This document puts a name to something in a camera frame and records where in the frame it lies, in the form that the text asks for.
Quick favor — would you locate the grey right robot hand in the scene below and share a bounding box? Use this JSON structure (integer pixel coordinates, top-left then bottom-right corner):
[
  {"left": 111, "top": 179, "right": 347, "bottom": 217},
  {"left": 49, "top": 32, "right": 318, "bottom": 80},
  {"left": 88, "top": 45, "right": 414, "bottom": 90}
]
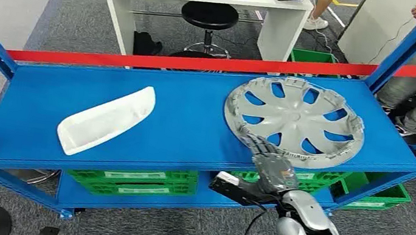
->
[{"left": 232, "top": 129, "right": 307, "bottom": 202}]

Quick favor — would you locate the grey plastic hubcap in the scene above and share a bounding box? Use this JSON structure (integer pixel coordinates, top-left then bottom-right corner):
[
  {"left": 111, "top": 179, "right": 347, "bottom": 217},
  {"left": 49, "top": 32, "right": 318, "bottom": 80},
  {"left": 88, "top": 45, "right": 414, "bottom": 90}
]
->
[{"left": 217, "top": 68, "right": 372, "bottom": 177}]

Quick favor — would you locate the blue metal shelf rack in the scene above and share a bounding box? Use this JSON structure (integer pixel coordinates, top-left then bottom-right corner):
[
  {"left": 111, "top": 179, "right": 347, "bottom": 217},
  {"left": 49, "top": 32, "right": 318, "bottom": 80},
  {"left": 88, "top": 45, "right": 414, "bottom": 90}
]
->
[{"left": 0, "top": 0, "right": 416, "bottom": 235}]

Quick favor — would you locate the white plastic trim part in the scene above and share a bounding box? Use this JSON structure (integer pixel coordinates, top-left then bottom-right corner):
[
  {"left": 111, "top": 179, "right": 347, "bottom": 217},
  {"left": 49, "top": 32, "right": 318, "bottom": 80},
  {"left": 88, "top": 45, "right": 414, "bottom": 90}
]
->
[{"left": 53, "top": 74, "right": 159, "bottom": 167}]

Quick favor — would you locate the green plastic bin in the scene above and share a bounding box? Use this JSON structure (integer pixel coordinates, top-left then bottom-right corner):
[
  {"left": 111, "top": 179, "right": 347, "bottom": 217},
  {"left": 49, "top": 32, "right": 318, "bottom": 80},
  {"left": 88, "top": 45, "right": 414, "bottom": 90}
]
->
[{"left": 287, "top": 47, "right": 341, "bottom": 80}]

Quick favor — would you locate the red barrier tape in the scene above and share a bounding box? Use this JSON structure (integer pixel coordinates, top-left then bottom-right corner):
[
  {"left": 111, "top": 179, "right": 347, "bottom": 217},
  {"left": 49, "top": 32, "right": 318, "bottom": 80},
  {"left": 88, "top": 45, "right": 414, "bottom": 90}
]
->
[{"left": 0, "top": 2, "right": 416, "bottom": 130}]

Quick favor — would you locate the black bag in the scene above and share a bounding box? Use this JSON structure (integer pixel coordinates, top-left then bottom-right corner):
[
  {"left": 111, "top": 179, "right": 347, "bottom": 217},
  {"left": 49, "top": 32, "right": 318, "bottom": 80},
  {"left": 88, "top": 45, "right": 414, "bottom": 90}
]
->
[{"left": 131, "top": 30, "right": 165, "bottom": 60}]

